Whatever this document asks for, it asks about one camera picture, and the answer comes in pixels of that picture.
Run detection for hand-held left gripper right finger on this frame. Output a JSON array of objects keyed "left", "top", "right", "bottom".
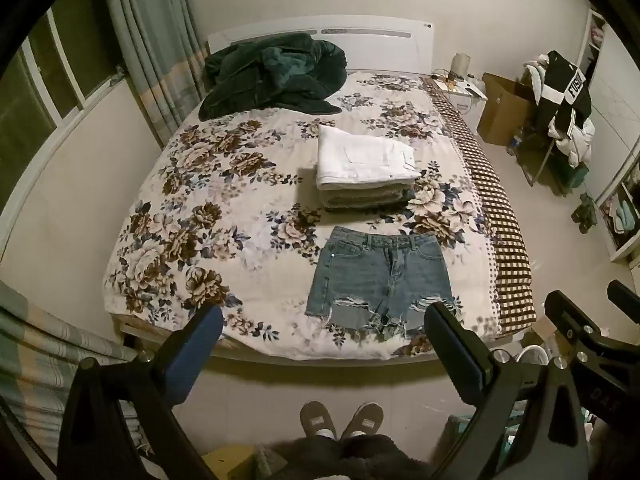
[{"left": 424, "top": 301, "right": 593, "bottom": 480}]

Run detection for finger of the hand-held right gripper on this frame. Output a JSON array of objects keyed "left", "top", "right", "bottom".
[
  {"left": 544, "top": 290, "right": 640, "bottom": 361},
  {"left": 606, "top": 280, "right": 640, "bottom": 312}
]

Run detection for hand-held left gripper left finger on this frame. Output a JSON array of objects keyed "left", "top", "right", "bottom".
[{"left": 57, "top": 304, "right": 224, "bottom": 480}]

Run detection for blue denim shorts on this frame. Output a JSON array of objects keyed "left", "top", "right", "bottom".
[{"left": 305, "top": 226, "right": 463, "bottom": 342}]

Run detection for white folded pants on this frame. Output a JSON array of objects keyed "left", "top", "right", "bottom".
[{"left": 315, "top": 124, "right": 422, "bottom": 191}]

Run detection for green slippers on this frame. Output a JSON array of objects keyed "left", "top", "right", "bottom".
[{"left": 571, "top": 192, "right": 599, "bottom": 233}]

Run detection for yellow box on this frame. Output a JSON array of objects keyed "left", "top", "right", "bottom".
[{"left": 201, "top": 444, "right": 257, "bottom": 480}]

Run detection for person's grey slipper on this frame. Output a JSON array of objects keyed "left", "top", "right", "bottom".
[
  {"left": 341, "top": 402, "right": 385, "bottom": 440},
  {"left": 299, "top": 400, "right": 337, "bottom": 440}
]

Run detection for brown checkered bed sheet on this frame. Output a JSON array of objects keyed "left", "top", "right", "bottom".
[{"left": 425, "top": 76, "right": 537, "bottom": 335}]

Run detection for striped cloth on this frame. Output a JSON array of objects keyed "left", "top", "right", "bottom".
[{"left": 0, "top": 280, "right": 151, "bottom": 456}]

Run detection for bed with floral cover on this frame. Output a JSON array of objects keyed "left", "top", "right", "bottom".
[{"left": 102, "top": 71, "right": 503, "bottom": 361}]

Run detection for white garment on rack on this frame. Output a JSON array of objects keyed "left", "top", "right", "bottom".
[{"left": 547, "top": 117, "right": 596, "bottom": 168}]

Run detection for person's dark fuzzy clothing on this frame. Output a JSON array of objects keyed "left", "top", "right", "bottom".
[{"left": 255, "top": 434, "right": 431, "bottom": 480}]

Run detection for stack of folded clothes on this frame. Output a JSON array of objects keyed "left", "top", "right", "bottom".
[{"left": 320, "top": 182, "right": 418, "bottom": 213}]

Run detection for brown cardboard box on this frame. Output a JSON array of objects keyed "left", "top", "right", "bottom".
[{"left": 476, "top": 73, "right": 538, "bottom": 147}]

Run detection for black and white jacket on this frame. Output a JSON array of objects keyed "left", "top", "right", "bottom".
[{"left": 537, "top": 51, "right": 592, "bottom": 136}]

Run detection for white nightstand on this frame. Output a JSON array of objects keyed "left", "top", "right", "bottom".
[{"left": 433, "top": 74, "right": 488, "bottom": 116}]

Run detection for dark green plush blanket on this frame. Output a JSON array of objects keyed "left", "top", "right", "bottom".
[{"left": 198, "top": 33, "right": 347, "bottom": 121}]

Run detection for striped grey curtain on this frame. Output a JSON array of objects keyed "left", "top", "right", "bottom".
[{"left": 102, "top": 0, "right": 211, "bottom": 148}]

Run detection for white bed headboard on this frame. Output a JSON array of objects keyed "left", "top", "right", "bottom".
[{"left": 207, "top": 15, "right": 434, "bottom": 73}]

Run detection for white wall shelf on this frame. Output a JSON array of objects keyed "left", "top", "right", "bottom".
[{"left": 582, "top": 7, "right": 640, "bottom": 263}]

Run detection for window with white frame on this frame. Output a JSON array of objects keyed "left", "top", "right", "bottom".
[{"left": 0, "top": 0, "right": 126, "bottom": 211}]

